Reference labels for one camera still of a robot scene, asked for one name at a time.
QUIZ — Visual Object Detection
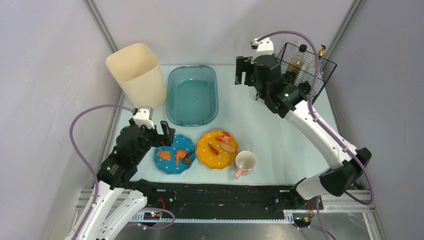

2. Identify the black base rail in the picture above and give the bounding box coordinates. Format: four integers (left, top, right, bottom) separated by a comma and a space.
142, 181, 324, 221

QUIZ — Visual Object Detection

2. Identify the red shrimp toy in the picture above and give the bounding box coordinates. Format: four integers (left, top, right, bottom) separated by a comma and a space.
215, 131, 232, 144

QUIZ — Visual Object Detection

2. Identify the teal transparent plastic tub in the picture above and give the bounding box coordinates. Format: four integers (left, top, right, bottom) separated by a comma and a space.
166, 65, 219, 127

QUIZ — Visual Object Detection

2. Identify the blue polka dot plate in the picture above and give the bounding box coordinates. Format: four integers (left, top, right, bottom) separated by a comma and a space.
153, 134, 196, 175

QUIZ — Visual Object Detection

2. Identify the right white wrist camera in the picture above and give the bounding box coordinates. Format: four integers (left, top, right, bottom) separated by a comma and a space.
250, 37, 274, 64

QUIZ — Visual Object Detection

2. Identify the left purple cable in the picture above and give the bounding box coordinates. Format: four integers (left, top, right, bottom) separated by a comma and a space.
69, 104, 135, 240

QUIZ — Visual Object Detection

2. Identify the orange polka dot plate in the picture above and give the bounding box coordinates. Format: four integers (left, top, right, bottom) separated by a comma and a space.
196, 130, 239, 170

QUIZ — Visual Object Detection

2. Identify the cream plastic waste bin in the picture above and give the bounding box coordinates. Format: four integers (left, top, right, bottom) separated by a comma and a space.
105, 43, 167, 108

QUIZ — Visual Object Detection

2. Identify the red chili pepper toy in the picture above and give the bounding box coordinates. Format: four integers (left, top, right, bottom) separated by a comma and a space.
208, 143, 220, 156

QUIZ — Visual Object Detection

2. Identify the clear glass bottle gold stopper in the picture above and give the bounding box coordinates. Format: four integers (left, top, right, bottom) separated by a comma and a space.
306, 44, 327, 78

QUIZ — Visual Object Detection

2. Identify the purple cable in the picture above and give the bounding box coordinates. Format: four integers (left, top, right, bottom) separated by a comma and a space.
256, 30, 375, 206
69, 104, 135, 240

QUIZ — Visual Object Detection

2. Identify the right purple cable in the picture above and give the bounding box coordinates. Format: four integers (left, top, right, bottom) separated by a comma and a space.
256, 30, 375, 206

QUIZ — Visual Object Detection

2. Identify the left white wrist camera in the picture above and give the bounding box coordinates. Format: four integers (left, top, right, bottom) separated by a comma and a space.
132, 106, 155, 129

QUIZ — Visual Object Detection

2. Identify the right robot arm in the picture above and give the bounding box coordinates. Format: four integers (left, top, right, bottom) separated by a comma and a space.
234, 54, 372, 202

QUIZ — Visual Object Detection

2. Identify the white granule shaker black lid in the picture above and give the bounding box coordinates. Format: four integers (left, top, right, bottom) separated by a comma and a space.
298, 81, 312, 96

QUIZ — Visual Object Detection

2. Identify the orange shredded food piece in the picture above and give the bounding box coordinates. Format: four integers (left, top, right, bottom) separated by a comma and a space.
156, 151, 172, 161

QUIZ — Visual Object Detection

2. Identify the pink salmon slice toy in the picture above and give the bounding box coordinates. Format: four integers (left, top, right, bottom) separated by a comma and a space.
220, 142, 237, 153

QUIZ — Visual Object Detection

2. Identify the orange chicken drumstick toy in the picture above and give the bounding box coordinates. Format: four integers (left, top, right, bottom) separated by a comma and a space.
175, 149, 187, 166

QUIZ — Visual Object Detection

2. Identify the dark sauce bottle red label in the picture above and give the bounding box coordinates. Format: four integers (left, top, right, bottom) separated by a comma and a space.
287, 44, 307, 76

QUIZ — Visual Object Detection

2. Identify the black wire rack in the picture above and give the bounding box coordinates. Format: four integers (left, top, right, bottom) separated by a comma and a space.
275, 42, 337, 102

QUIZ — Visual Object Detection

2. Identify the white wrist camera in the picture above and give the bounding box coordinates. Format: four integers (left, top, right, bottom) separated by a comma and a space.
132, 106, 155, 129
250, 37, 274, 64

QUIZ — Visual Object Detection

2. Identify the pink ceramic mug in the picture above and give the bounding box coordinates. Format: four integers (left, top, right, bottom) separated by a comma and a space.
234, 150, 257, 180

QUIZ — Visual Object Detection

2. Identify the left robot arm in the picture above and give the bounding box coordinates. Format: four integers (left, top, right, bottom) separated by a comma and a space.
66, 119, 176, 240

